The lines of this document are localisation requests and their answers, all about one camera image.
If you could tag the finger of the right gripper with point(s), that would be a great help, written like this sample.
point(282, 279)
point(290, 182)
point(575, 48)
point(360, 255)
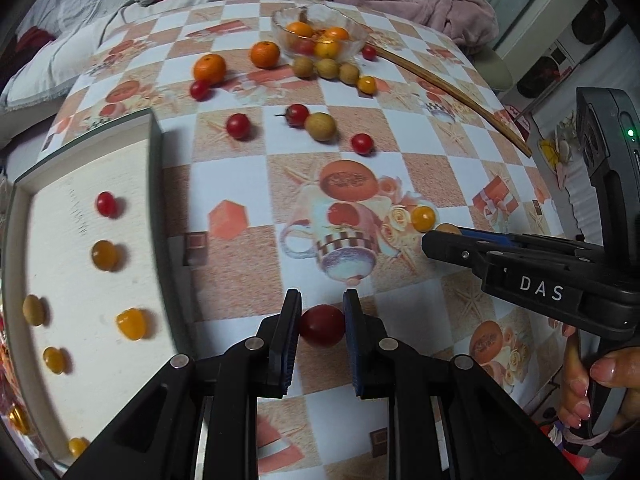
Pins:
point(505, 238)
point(468, 249)

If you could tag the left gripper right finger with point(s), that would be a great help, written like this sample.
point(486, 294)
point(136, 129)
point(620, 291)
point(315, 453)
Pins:
point(363, 334)

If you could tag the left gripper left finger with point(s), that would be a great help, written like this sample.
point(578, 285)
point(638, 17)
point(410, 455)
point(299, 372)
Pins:
point(283, 345)

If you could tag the brown longan fruit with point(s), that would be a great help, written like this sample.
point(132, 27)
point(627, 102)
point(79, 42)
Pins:
point(448, 228)

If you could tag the red cherry tomato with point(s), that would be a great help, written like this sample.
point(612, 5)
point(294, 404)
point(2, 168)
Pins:
point(106, 205)
point(322, 326)

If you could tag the right bare hand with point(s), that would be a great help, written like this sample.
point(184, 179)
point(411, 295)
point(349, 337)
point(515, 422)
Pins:
point(618, 368)

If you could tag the yellow tomato table centre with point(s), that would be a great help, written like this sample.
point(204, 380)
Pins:
point(423, 218)

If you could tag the red tomato right of longan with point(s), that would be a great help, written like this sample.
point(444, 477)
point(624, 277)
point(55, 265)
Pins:
point(362, 144)

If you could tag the orange yellow tomato in tray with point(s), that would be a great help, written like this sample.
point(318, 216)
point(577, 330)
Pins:
point(132, 323)

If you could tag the longan in table middle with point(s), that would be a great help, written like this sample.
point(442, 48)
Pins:
point(321, 127)

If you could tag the yellow tomato near longans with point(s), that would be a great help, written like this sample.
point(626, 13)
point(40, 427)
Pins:
point(367, 85)

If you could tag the white tray with green rim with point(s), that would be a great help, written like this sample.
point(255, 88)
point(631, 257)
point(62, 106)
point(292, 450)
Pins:
point(51, 227)

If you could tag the longan beside bowl right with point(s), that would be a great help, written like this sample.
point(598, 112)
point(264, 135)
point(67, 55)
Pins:
point(349, 74)

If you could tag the longan beside bowl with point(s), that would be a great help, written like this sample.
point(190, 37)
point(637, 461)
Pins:
point(349, 74)
point(327, 68)
point(303, 67)

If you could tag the red tomato with stem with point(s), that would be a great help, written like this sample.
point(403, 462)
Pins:
point(295, 115)

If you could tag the amber tomato in tray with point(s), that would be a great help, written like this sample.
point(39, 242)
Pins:
point(105, 255)

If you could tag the red tomato by stick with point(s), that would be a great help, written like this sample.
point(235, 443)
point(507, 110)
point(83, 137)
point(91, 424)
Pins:
point(369, 53)

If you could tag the longan beside bowl middle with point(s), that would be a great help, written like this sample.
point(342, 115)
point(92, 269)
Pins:
point(327, 68)

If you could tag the yellow tomato at tray corner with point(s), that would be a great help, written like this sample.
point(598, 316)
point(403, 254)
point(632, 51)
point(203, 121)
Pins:
point(77, 446)

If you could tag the yellow fruit in bowl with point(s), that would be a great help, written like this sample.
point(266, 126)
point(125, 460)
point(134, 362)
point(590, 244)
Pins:
point(328, 48)

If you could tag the red tomato near tray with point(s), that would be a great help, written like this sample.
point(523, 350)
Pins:
point(238, 126)

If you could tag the longan beside bowl left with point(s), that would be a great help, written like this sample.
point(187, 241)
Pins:
point(303, 67)

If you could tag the tangerine in bowl right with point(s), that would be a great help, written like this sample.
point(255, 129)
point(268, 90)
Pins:
point(336, 33)

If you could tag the tangerine in bowl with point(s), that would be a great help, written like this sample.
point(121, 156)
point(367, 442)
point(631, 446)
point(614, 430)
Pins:
point(300, 29)
point(336, 33)

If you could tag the glass fruit bowl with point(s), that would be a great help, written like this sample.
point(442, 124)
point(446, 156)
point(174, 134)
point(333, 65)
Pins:
point(320, 17)

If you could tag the tangerine in bowl left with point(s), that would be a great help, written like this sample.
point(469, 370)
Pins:
point(300, 29)

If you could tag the orange tangerine near bowl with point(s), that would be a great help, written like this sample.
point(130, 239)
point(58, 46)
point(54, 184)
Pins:
point(265, 55)

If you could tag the red tomato below tangerine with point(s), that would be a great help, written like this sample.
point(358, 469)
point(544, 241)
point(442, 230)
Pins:
point(200, 90)

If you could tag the orange tangerine left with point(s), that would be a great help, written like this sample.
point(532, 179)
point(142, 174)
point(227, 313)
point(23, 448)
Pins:
point(211, 68)

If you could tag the white grey bedding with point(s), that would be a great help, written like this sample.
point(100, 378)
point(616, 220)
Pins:
point(78, 28)

